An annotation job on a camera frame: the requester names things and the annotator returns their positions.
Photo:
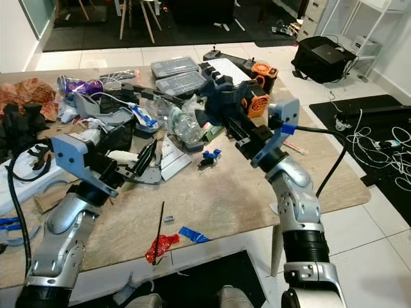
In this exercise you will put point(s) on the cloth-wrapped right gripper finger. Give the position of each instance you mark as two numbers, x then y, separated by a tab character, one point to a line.
212	102
239	96

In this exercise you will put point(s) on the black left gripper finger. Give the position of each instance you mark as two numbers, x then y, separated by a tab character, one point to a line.
141	176
149	153

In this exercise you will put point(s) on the white paper piece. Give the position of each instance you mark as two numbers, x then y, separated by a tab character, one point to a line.
122	156

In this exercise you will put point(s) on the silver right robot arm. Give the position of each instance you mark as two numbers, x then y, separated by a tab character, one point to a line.
298	205

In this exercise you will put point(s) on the white printed card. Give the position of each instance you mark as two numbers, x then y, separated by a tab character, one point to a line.
174	162

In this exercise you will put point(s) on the white and black device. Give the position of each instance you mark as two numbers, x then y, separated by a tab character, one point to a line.
228	69

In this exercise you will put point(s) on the crushed clear plastic bottle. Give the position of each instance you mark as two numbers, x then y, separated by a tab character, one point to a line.
186	123

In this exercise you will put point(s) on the orange and black tool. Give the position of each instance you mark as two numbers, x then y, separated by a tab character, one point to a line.
263	74

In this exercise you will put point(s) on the large clear plastic parts box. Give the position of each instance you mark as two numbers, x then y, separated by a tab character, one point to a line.
183	83

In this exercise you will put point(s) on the blue and white tube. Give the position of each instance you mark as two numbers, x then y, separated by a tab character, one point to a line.
142	117

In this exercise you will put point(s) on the small blue and black clip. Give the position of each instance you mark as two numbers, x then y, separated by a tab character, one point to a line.
209	158

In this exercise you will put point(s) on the thin black stick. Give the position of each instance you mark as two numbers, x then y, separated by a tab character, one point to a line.
160	218

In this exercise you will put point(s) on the grey remote controller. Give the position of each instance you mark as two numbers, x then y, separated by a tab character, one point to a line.
215	55

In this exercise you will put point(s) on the small grey metal bit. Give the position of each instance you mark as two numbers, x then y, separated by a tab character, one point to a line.
169	219

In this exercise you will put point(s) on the small clear plastic parts box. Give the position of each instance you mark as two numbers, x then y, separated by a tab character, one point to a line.
174	67

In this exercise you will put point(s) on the brown cardboard piece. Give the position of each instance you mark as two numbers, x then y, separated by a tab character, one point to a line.
51	197

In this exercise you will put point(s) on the red crumpled wrapper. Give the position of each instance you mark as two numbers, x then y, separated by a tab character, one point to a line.
164	245

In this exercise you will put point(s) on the white triangular paper scrap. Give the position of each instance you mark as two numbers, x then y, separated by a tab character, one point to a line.
274	208

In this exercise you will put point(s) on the blue tape strip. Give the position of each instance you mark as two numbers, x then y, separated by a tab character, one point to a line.
195	235

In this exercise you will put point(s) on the black low cabinet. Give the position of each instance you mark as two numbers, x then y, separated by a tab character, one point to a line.
202	11

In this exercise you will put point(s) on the crushed purple can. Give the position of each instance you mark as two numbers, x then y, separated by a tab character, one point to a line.
78	85

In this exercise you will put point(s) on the black carry bag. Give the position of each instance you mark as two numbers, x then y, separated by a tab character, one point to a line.
324	58

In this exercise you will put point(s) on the white foam tray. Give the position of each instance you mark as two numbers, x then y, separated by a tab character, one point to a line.
13	186

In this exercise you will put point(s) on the black cloth-wrapped spare gripper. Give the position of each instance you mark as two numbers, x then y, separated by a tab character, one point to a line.
20	128

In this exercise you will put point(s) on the white drawer cabinet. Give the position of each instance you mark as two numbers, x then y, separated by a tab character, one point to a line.
311	16

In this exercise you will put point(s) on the crumpled brown paper bag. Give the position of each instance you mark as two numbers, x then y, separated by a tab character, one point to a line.
29	95

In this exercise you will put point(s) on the white table leg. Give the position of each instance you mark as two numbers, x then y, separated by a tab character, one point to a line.
276	250

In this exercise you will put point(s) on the blue plastic clamp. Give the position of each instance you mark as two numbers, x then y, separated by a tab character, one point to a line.
9	224

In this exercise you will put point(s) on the white chair with wooden legs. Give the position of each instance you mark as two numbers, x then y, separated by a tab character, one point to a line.
141	6

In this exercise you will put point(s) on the grey robot left foot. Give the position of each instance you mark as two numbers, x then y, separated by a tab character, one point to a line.
148	301

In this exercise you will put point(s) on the large black rug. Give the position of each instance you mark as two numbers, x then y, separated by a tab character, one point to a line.
96	38

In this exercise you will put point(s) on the white metal shelf rack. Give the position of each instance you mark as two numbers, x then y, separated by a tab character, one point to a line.
376	13

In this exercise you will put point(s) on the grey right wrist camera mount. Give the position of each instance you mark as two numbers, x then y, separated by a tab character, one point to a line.
286	115

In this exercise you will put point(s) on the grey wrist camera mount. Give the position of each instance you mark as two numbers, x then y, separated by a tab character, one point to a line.
286	115
69	157

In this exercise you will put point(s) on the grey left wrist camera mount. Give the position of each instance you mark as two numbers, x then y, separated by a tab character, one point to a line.
69	157

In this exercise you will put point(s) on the grey printed plastic bracket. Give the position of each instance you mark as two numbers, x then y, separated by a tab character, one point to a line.
96	119

